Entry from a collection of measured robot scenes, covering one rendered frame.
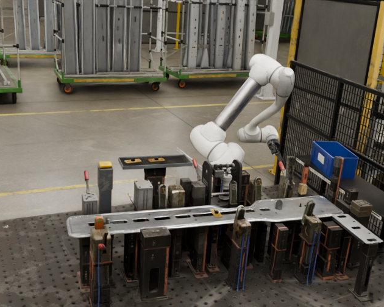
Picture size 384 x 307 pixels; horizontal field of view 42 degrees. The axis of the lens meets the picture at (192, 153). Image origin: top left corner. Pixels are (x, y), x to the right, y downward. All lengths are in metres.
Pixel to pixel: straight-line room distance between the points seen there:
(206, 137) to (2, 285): 1.52
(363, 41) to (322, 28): 0.59
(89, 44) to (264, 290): 7.21
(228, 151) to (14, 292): 1.51
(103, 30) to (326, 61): 5.25
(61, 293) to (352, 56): 3.39
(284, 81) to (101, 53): 6.57
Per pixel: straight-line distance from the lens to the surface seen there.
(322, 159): 3.11
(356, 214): 2.69
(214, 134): 3.22
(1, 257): 2.72
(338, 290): 2.62
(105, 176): 2.57
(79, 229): 2.29
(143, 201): 2.46
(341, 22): 4.97
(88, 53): 9.16
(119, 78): 9.10
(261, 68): 3.23
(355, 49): 4.80
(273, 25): 9.39
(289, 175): 2.74
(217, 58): 10.49
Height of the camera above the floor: 2.09
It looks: 20 degrees down
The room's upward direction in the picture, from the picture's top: 4 degrees clockwise
